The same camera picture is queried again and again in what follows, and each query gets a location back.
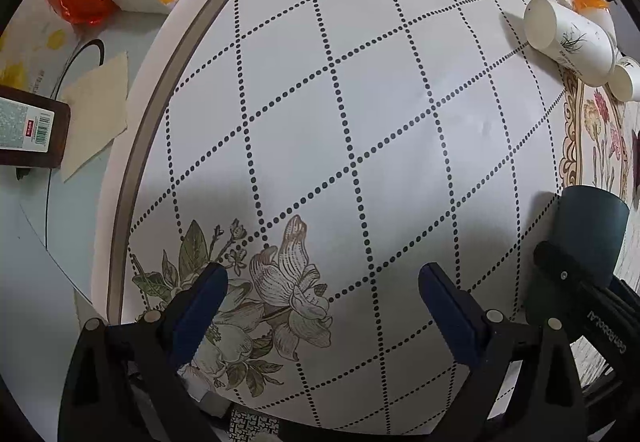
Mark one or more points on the white dotted grid tablecloth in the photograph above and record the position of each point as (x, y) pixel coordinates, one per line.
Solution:
(360, 112)

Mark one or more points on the floral bordered placemat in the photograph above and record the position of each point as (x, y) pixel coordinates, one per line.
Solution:
(600, 132)

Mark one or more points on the beige paper napkin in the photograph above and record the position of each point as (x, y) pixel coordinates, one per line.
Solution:
(97, 112)

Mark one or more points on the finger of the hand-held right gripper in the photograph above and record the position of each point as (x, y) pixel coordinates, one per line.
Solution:
(567, 267)

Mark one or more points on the white plant print paper cup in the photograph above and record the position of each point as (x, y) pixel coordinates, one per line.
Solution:
(575, 39)

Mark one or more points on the brown bottle with label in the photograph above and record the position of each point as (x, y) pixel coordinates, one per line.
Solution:
(25, 127)

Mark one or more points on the black white patterned cloth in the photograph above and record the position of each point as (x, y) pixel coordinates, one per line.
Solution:
(252, 422)

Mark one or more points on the white orange print paper cup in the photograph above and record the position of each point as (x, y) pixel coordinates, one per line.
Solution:
(590, 2)

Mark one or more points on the dark grey cup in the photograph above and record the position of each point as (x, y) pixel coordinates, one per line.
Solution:
(590, 222)

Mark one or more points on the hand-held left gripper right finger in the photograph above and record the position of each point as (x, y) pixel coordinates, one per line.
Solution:
(450, 307)

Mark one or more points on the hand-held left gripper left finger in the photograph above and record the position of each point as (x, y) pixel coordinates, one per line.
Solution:
(202, 302)

